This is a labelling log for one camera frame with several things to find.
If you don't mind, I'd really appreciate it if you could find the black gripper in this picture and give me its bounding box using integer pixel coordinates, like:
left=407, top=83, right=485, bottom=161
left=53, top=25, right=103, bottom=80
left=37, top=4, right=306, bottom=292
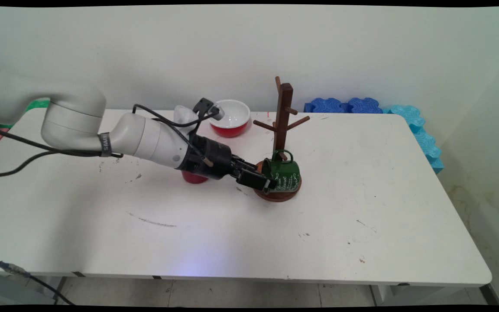
left=178, top=133, right=277, bottom=194

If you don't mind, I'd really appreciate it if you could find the green enamel mug white lettering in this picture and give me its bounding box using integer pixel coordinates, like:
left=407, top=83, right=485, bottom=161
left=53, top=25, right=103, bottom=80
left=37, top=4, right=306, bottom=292
left=261, top=149, right=301, bottom=193

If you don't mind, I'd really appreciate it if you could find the green object behind arm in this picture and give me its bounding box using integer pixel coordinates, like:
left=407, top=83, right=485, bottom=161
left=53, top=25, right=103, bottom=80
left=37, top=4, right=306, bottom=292
left=23, top=98, right=51, bottom=114

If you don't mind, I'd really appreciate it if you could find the red bowl white inside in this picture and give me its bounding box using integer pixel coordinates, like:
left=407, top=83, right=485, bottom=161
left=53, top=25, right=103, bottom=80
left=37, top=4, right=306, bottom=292
left=209, top=99, right=251, bottom=138

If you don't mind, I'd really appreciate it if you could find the red ceramic mug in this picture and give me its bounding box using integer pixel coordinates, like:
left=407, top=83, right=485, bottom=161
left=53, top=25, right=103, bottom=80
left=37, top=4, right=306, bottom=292
left=182, top=170, right=209, bottom=185

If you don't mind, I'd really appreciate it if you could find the wooden mug tree stand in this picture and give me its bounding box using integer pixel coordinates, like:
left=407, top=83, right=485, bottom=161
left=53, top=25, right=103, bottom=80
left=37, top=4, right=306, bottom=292
left=253, top=76, right=311, bottom=203

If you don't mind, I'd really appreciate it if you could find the dark blue foam block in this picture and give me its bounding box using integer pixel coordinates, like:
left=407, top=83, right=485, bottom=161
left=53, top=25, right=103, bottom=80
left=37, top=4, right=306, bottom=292
left=304, top=97, right=348, bottom=114
left=347, top=97, right=384, bottom=114

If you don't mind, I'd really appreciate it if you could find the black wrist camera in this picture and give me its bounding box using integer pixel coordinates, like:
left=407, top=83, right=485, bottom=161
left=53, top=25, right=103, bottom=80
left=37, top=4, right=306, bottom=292
left=193, top=98, right=214, bottom=115

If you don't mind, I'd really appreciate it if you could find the black camera cable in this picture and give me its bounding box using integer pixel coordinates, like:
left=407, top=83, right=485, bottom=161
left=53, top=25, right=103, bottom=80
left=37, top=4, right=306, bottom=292
left=132, top=104, right=225, bottom=162

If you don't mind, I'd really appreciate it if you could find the grey cable strap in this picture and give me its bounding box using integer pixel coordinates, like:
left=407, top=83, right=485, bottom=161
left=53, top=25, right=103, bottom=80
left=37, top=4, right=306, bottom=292
left=97, top=132, right=112, bottom=157

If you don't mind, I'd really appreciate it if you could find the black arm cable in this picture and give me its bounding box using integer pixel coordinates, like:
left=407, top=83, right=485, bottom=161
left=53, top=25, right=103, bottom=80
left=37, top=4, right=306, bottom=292
left=0, top=123, right=124, bottom=178

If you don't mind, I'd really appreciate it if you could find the black cable with connector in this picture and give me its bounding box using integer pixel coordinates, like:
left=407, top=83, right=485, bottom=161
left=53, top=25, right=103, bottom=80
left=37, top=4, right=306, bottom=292
left=0, top=255, right=76, bottom=306

